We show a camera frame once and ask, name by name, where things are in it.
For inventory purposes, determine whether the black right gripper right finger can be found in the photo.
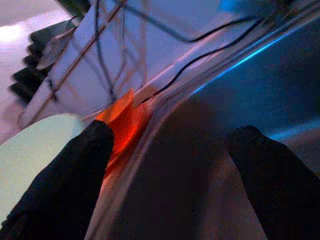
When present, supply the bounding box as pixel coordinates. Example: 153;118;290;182
226;124;320;240

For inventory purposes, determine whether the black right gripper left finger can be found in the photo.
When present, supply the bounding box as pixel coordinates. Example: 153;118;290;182
0;119;116;240

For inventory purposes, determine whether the stainless steel kitchen sink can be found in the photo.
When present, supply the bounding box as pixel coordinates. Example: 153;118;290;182
84;14;320;240

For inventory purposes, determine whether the light green plate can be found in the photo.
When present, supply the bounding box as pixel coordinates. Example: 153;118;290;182
0;113;86;223

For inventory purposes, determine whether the thick black power cable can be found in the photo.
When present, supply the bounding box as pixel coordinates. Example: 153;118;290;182
138;16;267;104

